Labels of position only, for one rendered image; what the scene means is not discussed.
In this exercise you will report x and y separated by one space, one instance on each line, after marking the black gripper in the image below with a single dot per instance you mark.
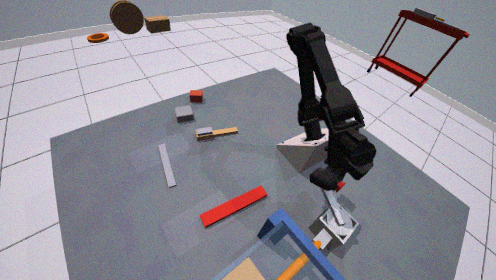
330 176

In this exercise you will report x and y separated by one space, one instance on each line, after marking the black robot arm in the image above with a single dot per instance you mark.
336 104

